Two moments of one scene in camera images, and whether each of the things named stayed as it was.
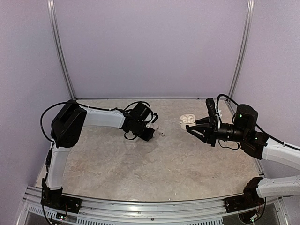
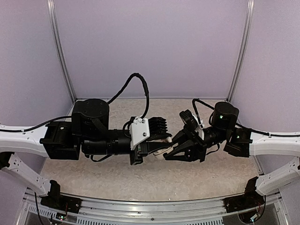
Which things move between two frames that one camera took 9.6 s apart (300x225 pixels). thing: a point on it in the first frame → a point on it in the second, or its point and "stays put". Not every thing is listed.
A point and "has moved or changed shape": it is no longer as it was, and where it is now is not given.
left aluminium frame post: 54,25 stays put
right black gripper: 212,138 → 195,147
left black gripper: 148,136 → 143,148
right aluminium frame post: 250,16 stays put
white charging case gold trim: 187,119 has moved or changed shape
